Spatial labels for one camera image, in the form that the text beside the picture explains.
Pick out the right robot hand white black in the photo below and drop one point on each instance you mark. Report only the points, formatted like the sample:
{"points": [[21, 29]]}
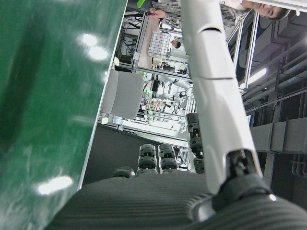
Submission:
{"points": [[148, 201]]}

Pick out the grey office chair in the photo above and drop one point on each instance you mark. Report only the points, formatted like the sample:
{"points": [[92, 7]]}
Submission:
{"points": [[124, 93]]}

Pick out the green conveyor belt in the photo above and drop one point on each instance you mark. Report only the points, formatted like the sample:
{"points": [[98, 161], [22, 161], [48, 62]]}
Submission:
{"points": [[48, 95]]}

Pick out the person with face mask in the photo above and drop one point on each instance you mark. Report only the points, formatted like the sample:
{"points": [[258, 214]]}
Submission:
{"points": [[175, 44]]}

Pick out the person in patterned jacket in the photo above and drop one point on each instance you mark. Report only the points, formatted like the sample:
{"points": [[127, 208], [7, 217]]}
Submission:
{"points": [[268, 9]]}

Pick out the aluminium conveyor rail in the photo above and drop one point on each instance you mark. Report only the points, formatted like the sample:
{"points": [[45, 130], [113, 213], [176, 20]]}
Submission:
{"points": [[105, 95]]}

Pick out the aluminium frame rack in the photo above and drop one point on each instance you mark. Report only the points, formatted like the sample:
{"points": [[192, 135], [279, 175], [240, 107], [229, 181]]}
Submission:
{"points": [[141, 40]]}

